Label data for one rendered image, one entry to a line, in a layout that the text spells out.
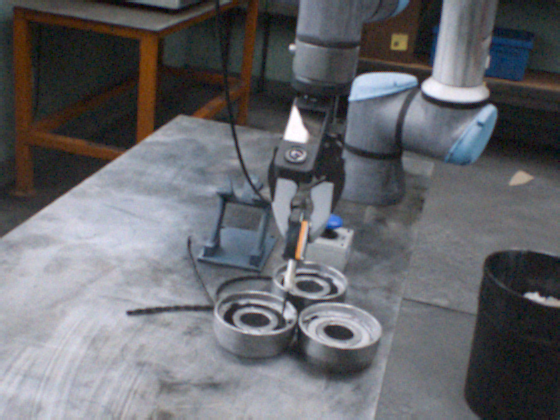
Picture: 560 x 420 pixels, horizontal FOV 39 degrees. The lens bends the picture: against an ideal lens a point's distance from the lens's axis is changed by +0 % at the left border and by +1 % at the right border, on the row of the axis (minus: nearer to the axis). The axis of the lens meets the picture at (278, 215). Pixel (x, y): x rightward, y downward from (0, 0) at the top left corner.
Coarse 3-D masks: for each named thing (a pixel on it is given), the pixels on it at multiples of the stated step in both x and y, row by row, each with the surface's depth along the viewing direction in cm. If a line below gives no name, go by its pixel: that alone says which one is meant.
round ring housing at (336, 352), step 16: (320, 304) 104; (336, 304) 104; (336, 320) 103; (352, 320) 104; (368, 320) 103; (304, 336) 98; (320, 336) 99; (336, 336) 103; (352, 336) 101; (304, 352) 99; (320, 352) 96; (336, 352) 96; (352, 352) 96; (368, 352) 97; (336, 368) 97; (352, 368) 98
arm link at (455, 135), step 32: (448, 0) 130; (480, 0) 127; (448, 32) 132; (480, 32) 130; (448, 64) 133; (480, 64) 133; (416, 96) 141; (448, 96) 134; (480, 96) 135; (416, 128) 140; (448, 128) 137; (480, 128) 135; (448, 160) 140
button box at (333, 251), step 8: (336, 232) 124; (344, 232) 125; (352, 232) 125; (320, 240) 121; (328, 240) 121; (336, 240) 122; (344, 240) 122; (312, 248) 121; (320, 248) 121; (328, 248) 120; (336, 248) 120; (344, 248) 120; (312, 256) 121; (320, 256) 121; (328, 256) 121; (336, 256) 120; (344, 256) 120; (328, 264) 121; (336, 264) 121; (344, 264) 122
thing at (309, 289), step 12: (300, 264) 115; (312, 264) 115; (276, 276) 111; (324, 276) 114; (336, 276) 113; (276, 288) 108; (300, 288) 113; (312, 288) 113; (324, 288) 110; (288, 300) 107; (300, 300) 106; (312, 300) 106; (324, 300) 106; (336, 300) 107; (300, 312) 106
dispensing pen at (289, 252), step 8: (304, 200) 102; (304, 208) 102; (304, 216) 102; (296, 224) 100; (288, 232) 100; (296, 232) 100; (288, 240) 100; (296, 240) 100; (288, 248) 99; (296, 248) 99; (288, 256) 99; (288, 264) 101; (296, 264) 101; (288, 272) 100; (288, 280) 100; (288, 288) 100; (288, 296) 100; (280, 320) 100
